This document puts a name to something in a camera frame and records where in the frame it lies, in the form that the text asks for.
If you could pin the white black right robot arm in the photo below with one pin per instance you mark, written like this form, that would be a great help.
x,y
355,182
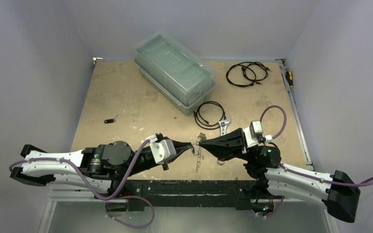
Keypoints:
x,y
334,192

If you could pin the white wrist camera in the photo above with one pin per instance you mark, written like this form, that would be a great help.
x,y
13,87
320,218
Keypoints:
x,y
162,149
257,125

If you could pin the clear plastic storage box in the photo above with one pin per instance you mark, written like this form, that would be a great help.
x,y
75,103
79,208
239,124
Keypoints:
x,y
176,71

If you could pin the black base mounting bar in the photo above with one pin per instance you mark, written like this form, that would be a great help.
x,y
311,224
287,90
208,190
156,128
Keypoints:
x,y
241,195

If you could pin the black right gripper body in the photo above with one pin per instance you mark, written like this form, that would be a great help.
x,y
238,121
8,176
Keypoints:
x,y
242,140

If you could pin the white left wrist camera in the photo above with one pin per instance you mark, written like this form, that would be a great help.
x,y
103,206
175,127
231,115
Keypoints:
x,y
162,149

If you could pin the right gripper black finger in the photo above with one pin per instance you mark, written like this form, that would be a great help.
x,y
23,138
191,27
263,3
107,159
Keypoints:
x,y
235,137
223,152

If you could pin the aluminium frame rail right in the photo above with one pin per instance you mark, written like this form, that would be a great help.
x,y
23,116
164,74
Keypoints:
x,y
289,88

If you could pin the yellow black screwdriver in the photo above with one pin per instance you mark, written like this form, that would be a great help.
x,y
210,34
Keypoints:
x,y
289,78

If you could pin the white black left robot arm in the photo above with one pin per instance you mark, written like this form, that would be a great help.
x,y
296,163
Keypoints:
x,y
104,169

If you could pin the adjustable wrench red handle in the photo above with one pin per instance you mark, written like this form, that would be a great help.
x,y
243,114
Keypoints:
x,y
223,124

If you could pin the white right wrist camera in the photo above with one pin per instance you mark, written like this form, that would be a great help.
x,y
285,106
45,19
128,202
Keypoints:
x,y
257,125

